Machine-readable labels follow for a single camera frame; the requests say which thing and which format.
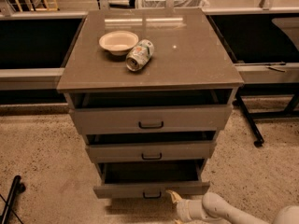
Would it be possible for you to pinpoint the grey drawer cabinet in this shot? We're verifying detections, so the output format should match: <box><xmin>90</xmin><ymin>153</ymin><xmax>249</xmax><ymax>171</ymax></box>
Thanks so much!
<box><xmin>56</xmin><ymin>8</ymin><xmax>245</xmax><ymax>173</ymax></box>

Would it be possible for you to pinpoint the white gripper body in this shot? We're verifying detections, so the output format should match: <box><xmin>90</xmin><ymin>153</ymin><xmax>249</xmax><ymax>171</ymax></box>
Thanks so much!
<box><xmin>177</xmin><ymin>199</ymin><xmax>205</xmax><ymax>222</ymax></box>

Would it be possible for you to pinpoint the white wire basket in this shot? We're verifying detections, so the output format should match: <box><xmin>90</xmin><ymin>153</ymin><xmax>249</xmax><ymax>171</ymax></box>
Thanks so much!
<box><xmin>136</xmin><ymin>0</ymin><xmax>209</xmax><ymax>9</ymax></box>

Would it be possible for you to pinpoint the grey bottom drawer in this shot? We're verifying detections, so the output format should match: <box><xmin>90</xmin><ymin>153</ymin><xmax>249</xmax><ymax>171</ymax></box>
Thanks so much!
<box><xmin>93</xmin><ymin>159</ymin><xmax>209</xmax><ymax>199</ymax></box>

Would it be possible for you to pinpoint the white paper bowl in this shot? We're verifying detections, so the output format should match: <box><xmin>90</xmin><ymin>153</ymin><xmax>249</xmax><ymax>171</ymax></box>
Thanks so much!
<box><xmin>99</xmin><ymin>31</ymin><xmax>139</xmax><ymax>56</ymax></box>

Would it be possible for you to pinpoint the black wheeled table frame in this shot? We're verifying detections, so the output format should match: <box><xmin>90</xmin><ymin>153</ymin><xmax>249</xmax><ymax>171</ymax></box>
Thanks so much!
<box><xmin>235</xmin><ymin>92</ymin><xmax>299</xmax><ymax>147</ymax></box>

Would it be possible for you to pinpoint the grey drawer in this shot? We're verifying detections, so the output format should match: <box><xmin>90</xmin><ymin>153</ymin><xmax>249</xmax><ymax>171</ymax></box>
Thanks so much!
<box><xmin>86</xmin><ymin>131</ymin><xmax>216</xmax><ymax>162</ymax></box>
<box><xmin>93</xmin><ymin>159</ymin><xmax>209</xmax><ymax>199</ymax></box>
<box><xmin>66</xmin><ymin>89</ymin><xmax>233</xmax><ymax>134</ymax></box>

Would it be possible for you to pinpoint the grey middle drawer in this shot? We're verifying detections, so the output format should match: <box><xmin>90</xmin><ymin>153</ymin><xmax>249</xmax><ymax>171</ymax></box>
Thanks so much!
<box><xmin>86</xmin><ymin>131</ymin><xmax>216</xmax><ymax>162</ymax></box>

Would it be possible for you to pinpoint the grey top drawer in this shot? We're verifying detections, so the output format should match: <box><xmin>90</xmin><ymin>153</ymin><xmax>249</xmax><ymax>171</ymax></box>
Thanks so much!
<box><xmin>66</xmin><ymin>89</ymin><xmax>233</xmax><ymax>134</ymax></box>

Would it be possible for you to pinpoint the crushed green soda can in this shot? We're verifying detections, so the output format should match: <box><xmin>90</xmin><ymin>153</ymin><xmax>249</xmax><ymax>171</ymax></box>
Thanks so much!
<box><xmin>126</xmin><ymin>39</ymin><xmax>154</xmax><ymax>72</ymax></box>

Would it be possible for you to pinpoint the grey barrier rail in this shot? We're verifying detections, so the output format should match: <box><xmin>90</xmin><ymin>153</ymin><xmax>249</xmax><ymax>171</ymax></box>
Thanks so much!
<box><xmin>1</xmin><ymin>8</ymin><xmax>298</xmax><ymax>92</ymax></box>

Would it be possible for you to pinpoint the black stand leg left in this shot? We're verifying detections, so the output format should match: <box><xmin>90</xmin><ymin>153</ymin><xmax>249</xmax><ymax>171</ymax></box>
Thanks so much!
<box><xmin>0</xmin><ymin>175</ymin><xmax>26</xmax><ymax>224</ymax></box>

